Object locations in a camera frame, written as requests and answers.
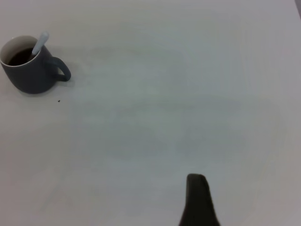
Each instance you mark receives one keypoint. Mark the dark grey ceramic mug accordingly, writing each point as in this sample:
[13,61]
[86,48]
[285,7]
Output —
[33,77]

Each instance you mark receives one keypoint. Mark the dark coffee liquid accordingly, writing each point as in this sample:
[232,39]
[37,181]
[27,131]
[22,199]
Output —
[20,57]

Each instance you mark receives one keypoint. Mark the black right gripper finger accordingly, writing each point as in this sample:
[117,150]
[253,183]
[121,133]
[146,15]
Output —
[198,202]

